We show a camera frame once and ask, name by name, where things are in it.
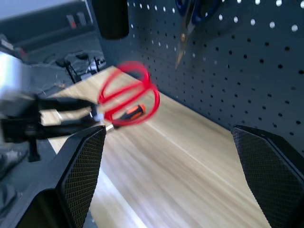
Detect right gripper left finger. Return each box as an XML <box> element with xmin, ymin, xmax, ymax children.
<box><xmin>0</xmin><ymin>125</ymin><xmax>107</xmax><ymax>228</ymax></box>

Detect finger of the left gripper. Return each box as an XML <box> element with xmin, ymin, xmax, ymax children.
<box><xmin>38</xmin><ymin>96</ymin><xmax>97</xmax><ymax>114</ymax></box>
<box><xmin>40</xmin><ymin>113</ymin><xmax>102</xmax><ymax>140</ymax></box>

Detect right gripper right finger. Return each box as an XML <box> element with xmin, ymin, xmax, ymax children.
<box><xmin>231</xmin><ymin>124</ymin><xmax>304</xmax><ymax>228</ymax></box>

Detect red-handled scissors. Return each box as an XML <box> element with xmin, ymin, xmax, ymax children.
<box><xmin>94</xmin><ymin>60</ymin><xmax>162</xmax><ymax>129</ymax></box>

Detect black tape roll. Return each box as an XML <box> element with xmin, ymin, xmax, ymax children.
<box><xmin>91</xmin><ymin>0</ymin><xmax>130</xmax><ymax>40</ymax></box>

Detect dark grey pegboard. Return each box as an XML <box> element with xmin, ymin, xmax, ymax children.
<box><xmin>91</xmin><ymin>0</ymin><xmax>304</xmax><ymax>158</ymax></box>

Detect black metal stand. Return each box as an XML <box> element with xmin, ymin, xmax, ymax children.
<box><xmin>56</xmin><ymin>52</ymin><xmax>106</xmax><ymax>84</ymax></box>

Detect orange and black screwdriver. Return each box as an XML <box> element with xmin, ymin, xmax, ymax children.
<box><xmin>106</xmin><ymin>104</ymin><xmax>146</xmax><ymax>132</ymax></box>

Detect long black bench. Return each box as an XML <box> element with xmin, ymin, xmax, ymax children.
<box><xmin>0</xmin><ymin>2</ymin><xmax>97</xmax><ymax>52</ymax></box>

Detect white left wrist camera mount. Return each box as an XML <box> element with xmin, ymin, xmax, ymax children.
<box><xmin>0</xmin><ymin>52</ymin><xmax>33</xmax><ymax>102</ymax></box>

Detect blue-handled scissors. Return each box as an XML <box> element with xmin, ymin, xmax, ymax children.
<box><xmin>174</xmin><ymin>0</ymin><xmax>221</xmax><ymax>70</ymax></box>

